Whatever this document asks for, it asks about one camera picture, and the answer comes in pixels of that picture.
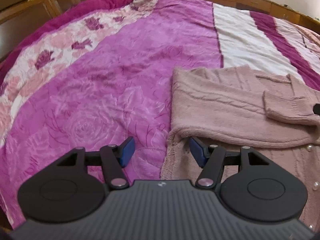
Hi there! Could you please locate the pink crochet blanket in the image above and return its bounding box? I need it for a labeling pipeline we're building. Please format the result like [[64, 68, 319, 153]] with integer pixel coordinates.
[[292, 22, 320, 63]]

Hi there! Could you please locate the striped floral bedspread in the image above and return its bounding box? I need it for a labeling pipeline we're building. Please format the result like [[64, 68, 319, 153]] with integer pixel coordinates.
[[0, 0, 320, 228]]

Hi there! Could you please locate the pink knitted cardigan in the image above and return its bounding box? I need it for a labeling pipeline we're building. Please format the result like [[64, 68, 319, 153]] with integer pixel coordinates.
[[160, 65, 320, 230]]

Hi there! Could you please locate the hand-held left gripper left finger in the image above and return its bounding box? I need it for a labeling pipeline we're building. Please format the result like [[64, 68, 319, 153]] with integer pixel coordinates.
[[56, 136, 136, 190]]

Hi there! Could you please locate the carved wooden headboard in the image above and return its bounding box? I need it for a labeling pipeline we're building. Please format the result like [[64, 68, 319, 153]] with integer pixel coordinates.
[[0, 0, 137, 62]]

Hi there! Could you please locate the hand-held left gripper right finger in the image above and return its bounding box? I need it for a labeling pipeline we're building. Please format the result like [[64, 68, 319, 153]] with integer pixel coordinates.
[[189, 136, 270, 188]]

